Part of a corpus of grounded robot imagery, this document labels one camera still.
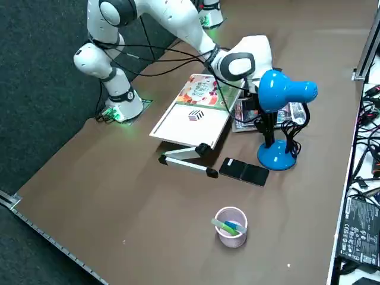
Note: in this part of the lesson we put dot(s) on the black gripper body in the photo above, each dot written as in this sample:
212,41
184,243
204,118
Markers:
252,105

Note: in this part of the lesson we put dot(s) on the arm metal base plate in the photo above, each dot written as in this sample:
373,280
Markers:
147,102

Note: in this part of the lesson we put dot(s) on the pink mesh pen cup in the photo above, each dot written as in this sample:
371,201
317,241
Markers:
231,242

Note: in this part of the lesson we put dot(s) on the comic magazine in plastic sleeve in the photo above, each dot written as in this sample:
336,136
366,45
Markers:
297,112

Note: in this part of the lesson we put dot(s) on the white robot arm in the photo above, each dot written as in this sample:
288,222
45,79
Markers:
178,20
212,19

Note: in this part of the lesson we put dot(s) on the green-covered illustrated book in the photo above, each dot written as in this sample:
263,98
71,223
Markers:
196,95

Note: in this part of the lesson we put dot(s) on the blue desk lamp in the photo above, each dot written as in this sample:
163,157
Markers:
276,89

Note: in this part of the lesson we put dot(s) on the black folding phone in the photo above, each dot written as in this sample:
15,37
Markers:
243,172

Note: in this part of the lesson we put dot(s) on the green marker pen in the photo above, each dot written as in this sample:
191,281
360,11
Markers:
228,229

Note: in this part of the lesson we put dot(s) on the blue marker pen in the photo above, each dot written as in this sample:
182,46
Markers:
236,226

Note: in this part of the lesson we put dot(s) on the white folding book stand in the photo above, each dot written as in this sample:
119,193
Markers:
190,130

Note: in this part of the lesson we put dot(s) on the black labelled power adapter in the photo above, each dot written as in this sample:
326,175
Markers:
359,228

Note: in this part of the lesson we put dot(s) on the aluminium profile rail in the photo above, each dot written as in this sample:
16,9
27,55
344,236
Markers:
366,47

